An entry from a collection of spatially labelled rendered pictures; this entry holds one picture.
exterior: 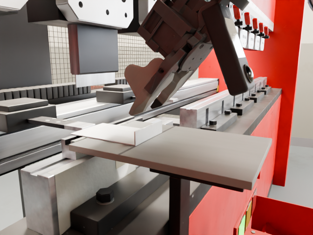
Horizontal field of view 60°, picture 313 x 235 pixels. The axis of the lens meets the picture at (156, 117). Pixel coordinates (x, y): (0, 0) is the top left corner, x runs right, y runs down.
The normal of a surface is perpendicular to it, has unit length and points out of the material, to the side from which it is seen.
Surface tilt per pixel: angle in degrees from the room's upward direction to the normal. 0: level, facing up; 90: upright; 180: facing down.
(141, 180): 0
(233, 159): 0
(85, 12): 90
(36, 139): 90
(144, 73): 81
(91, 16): 90
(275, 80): 90
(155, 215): 0
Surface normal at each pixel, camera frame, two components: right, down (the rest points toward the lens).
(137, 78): -0.36, 0.05
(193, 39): 0.14, -0.41
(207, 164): 0.00, -0.98
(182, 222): 0.88, 0.11
